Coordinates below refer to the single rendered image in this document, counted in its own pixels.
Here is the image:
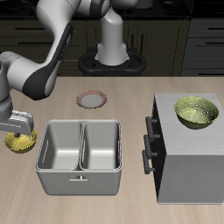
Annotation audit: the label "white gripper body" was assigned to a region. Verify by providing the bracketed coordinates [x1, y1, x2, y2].
[0, 109, 35, 136]

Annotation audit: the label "flat black base plate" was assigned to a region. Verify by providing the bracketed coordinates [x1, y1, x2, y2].
[77, 46, 147, 74]

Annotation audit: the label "pink rimmed fluted dish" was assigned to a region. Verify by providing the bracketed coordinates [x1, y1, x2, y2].
[75, 89, 109, 110]

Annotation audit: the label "grey drawer unit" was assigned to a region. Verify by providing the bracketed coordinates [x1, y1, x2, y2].
[179, 17, 224, 78]

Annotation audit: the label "dark kitchen cupboards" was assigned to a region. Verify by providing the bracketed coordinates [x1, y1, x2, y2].
[0, 11, 191, 78]

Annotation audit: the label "large yellow green bowl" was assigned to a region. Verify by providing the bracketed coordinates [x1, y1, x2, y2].
[173, 95, 220, 131]

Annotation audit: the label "grey cabinet with dark drawers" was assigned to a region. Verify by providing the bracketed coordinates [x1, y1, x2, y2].
[141, 93, 224, 206]

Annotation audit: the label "small yellow bowl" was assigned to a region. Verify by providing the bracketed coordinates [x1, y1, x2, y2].
[3, 129, 39, 155]

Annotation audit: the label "white two bin basket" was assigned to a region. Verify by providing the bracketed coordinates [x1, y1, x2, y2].
[34, 118, 123, 197]

